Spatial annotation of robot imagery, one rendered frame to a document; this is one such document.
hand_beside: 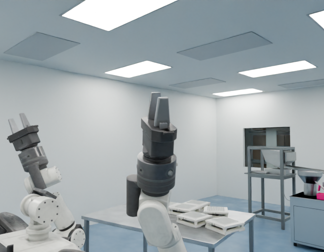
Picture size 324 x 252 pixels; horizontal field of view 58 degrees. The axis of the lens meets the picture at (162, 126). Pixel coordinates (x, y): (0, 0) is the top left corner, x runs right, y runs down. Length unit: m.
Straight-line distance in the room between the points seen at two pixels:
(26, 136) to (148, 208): 0.65
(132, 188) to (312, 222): 4.47
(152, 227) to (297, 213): 4.48
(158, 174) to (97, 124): 5.34
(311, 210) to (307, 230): 0.31
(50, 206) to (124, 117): 5.57
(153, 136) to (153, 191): 0.13
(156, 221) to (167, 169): 0.12
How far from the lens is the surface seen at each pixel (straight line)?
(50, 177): 1.15
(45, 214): 0.83
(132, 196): 0.69
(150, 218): 0.66
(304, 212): 5.04
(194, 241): 2.50
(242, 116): 8.47
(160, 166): 0.62
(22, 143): 1.18
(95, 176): 5.96
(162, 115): 0.59
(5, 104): 5.24
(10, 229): 1.02
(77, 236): 1.23
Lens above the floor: 1.63
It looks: 3 degrees up
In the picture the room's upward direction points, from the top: straight up
